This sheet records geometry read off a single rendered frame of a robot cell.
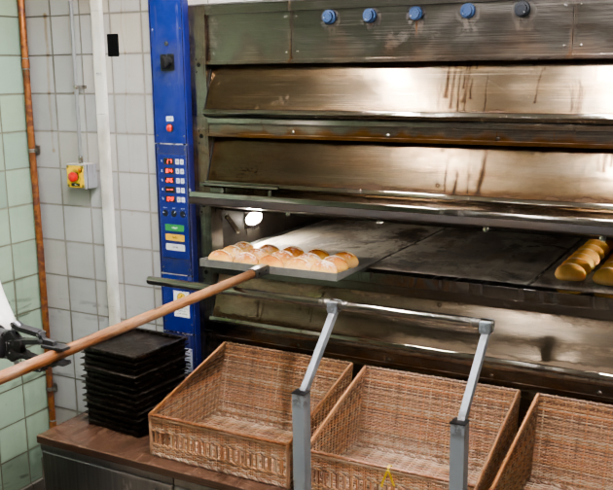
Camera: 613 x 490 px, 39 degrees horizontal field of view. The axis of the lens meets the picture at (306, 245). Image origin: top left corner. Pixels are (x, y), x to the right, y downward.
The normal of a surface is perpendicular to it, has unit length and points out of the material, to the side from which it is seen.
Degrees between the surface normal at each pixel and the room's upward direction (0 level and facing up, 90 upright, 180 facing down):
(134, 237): 90
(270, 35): 92
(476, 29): 90
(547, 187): 70
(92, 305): 90
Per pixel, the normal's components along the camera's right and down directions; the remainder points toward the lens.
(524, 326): -0.45, -0.16
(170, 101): -0.48, 0.18
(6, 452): 0.88, 0.08
